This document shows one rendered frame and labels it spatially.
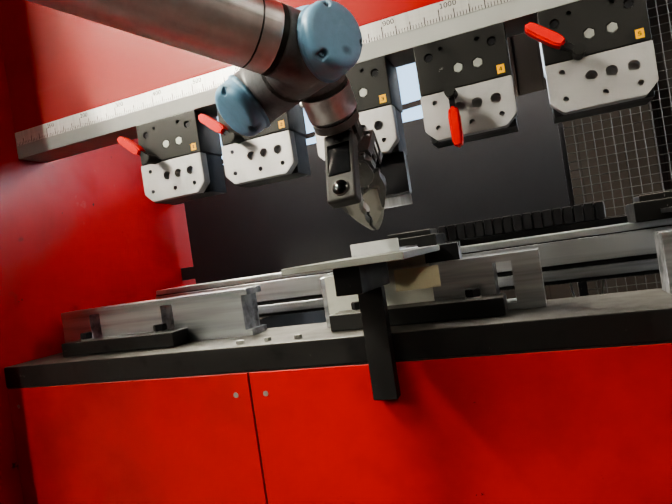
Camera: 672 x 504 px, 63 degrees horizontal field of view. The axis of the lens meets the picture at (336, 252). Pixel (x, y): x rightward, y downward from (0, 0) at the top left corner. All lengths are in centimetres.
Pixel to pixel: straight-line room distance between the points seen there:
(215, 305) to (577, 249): 75
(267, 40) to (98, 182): 112
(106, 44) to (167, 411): 78
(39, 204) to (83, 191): 15
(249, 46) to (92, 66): 81
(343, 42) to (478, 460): 62
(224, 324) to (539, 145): 89
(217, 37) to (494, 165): 103
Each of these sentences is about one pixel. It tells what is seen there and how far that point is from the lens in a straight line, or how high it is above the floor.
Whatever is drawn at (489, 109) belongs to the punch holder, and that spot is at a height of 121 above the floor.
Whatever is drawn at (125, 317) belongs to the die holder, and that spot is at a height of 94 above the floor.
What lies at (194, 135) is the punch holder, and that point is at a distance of 115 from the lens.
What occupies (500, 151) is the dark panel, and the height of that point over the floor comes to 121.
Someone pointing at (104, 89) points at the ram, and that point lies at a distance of 132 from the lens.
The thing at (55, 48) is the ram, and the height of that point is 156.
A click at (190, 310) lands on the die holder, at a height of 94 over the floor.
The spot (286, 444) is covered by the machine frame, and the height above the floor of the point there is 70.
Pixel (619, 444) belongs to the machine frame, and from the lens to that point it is 88.
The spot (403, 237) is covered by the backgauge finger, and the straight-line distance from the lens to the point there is 120.
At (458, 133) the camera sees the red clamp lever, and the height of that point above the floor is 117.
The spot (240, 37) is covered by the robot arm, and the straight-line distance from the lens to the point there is 57.
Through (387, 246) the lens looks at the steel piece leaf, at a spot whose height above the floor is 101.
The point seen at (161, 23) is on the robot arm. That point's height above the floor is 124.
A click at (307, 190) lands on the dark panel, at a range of 161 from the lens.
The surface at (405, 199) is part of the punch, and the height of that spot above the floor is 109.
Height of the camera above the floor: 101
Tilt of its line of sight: level
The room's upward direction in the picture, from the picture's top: 9 degrees counter-clockwise
